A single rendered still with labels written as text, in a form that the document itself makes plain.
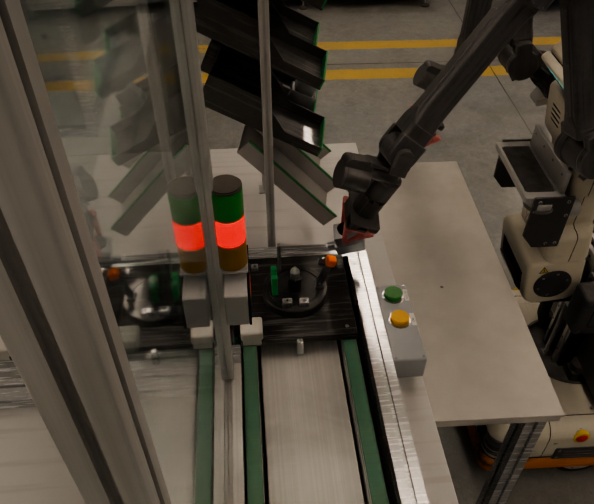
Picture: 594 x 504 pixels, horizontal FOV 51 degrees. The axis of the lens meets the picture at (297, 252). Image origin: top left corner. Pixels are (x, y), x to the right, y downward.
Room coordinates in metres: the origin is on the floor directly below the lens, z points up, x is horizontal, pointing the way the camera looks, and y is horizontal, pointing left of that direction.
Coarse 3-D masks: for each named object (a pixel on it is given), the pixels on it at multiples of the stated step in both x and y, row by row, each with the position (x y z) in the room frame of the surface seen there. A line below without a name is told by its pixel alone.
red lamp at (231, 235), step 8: (216, 224) 0.70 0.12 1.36; (224, 224) 0.70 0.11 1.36; (232, 224) 0.70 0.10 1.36; (240, 224) 0.71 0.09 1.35; (216, 232) 0.70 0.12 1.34; (224, 232) 0.70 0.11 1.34; (232, 232) 0.70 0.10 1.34; (240, 232) 0.71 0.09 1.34; (224, 240) 0.70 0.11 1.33; (232, 240) 0.70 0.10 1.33; (240, 240) 0.70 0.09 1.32
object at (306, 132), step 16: (224, 48) 1.27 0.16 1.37; (224, 64) 1.27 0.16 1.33; (240, 64) 1.27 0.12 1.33; (256, 64) 1.27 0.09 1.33; (208, 80) 1.15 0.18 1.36; (224, 80) 1.15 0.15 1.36; (240, 80) 1.27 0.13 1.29; (256, 80) 1.27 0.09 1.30; (272, 80) 1.26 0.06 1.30; (208, 96) 1.15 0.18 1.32; (224, 96) 1.14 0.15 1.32; (240, 96) 1.14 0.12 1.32; (256, 96) 1.14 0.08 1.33; (272, 96) 1.26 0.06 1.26; (224, 112) 1.15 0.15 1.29; (240, 112) 1.14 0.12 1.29; (256, 112) 1.14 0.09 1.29; (272, 112) 1.14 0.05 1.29; (288, 112) 1.25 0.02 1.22; (304, 112) 1.26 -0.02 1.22; (256, 128) 1.14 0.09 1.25; (272, 128) 1.14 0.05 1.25; (288, 128) 1.19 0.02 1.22; (304, 128) 1.21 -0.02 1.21; (320, 128) 1.23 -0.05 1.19; (304, 144) 1.13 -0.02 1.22; (320, 144) 1.15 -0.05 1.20
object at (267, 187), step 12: (264, 0) 1.11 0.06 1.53; (264, 12) 1.11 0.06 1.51; (264, 24) 1.11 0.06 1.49; (264, 36) 1.11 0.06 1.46; (264, 48) 1.11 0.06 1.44; (264, 60) 1.11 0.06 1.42; (264, 72) 1.11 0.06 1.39; (264, 84) 1.11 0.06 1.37; (264, 96) 1.11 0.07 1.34; (264, 108) 1.11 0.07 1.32; (264, 120) 1.11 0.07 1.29; (264, 132) 1.11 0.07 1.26; (264, 144) 1.11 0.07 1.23; (264, 156) 1.11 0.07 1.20; (264, 168) 1.11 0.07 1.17; (264, 180) 1.43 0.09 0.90; (264, 192) 1.42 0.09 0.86
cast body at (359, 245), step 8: (336, 224) 1.04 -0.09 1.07; (336, 232) 1.02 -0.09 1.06; (352, 232) 1.01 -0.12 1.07; (336, 240) 1.00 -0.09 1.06; (360, 240) 1.01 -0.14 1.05; (328, 248) 1.03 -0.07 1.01; (336, 248) 1.01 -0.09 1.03; (344, 248) 1.01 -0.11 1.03; (352, 248) 1.01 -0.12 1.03; (360, 248) 1.01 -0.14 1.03
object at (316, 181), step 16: (240, 144) 1.18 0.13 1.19; (256, 144) 1.22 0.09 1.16; (288, 144) 1.26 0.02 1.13; (256, 160) 1.14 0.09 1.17; (288, 160) 1.26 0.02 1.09; (304, 160) 1.26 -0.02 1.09; (288, 176) 1.14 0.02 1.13; (304, 176) 1.25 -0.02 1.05; (320, 176) 1.26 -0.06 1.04; (288, 192) 1.14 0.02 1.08; (304, 192) 1.13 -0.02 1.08; (320, 192) 1.24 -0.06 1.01; (304, 208) 1.13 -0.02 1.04; (320, 208) 1.13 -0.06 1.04
